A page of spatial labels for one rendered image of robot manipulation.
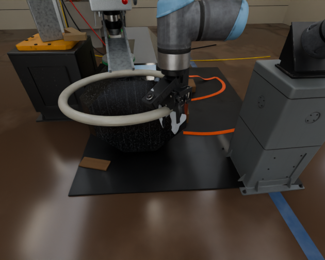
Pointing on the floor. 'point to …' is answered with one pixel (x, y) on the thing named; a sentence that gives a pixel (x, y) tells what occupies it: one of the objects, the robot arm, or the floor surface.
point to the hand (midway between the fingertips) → (167, 128)
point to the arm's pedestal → (280, 128)
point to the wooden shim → (95, 163)
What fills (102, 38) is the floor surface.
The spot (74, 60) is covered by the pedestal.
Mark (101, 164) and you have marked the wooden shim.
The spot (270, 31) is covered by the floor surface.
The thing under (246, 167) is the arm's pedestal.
